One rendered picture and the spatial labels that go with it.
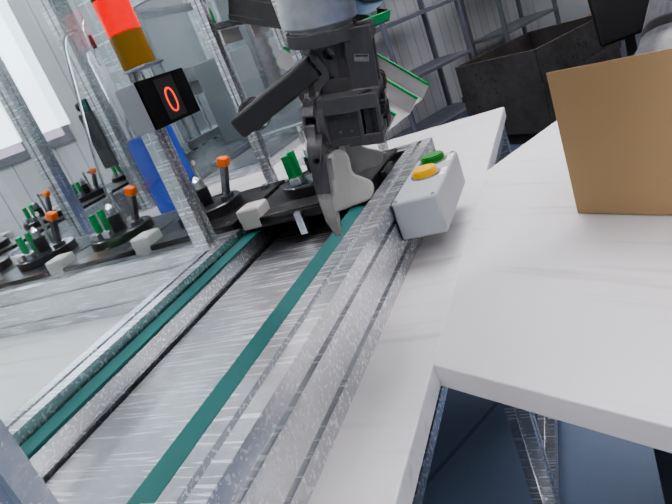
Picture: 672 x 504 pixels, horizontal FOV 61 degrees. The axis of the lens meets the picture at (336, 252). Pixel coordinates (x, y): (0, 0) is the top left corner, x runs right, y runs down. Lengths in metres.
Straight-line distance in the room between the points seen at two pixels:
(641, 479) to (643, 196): 0.97
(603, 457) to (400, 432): 1.21
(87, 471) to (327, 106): 0.42
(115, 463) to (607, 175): 0.67
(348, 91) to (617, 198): 0.41
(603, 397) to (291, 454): 0.27
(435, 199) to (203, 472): 0.51
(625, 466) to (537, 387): 1.15
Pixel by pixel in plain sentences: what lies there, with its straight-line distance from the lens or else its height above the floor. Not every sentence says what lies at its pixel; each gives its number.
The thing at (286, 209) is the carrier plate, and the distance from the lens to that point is 0.98.
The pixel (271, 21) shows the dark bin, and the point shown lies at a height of 1.27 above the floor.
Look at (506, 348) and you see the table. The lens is 0.62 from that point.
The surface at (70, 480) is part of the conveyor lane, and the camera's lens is 0.64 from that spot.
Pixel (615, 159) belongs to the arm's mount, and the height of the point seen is 0.94.
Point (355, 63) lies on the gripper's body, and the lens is 0.59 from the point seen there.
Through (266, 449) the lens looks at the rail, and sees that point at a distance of 0.49.
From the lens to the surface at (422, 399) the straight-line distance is 0.59.
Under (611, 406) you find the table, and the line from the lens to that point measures 0.53.
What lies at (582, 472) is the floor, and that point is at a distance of 1.70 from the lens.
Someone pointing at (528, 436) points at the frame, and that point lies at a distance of 1.26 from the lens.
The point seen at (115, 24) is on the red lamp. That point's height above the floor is 1.32.
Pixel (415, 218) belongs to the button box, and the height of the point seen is 0.93.
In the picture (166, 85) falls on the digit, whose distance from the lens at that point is 0.93.
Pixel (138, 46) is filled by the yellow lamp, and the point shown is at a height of 1.28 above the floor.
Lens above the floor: 1.20
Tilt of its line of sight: 19 degrees down
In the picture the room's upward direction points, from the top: 21 degrees counter-clockwise
